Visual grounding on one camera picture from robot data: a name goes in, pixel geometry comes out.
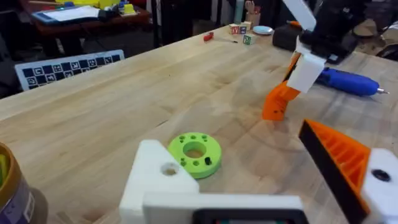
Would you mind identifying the white orange left gripper right finger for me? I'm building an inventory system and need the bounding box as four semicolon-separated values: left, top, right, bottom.
298;119;398;224

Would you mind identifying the bare white left gripper left finger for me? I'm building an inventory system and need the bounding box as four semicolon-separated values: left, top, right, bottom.
119;139;200;224

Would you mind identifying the blue electric screwdriver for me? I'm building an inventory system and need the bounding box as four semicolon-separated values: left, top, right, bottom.
316;67;390;97

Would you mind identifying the black box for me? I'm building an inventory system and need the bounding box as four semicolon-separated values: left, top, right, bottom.
272;24;302;52

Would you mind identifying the green disc with holes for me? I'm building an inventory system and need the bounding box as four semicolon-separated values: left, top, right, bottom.
167;133;223;180

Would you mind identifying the pale blue plate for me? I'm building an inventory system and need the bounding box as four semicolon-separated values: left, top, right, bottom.
252;25;275;36

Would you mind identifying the wooden hand figure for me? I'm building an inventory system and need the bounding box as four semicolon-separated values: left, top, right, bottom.
244;0;262;27

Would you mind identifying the black and white marker board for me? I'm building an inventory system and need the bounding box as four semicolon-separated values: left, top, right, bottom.
14;49;126;92

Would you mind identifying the dark wooden side table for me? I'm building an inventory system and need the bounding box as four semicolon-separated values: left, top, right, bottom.
18;0;151;37

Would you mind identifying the white sheet on blue tray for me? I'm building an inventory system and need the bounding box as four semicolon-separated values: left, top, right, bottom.
30;5;101;25

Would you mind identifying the red-handled small tool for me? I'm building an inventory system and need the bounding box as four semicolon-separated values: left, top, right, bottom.
203;31;239;44

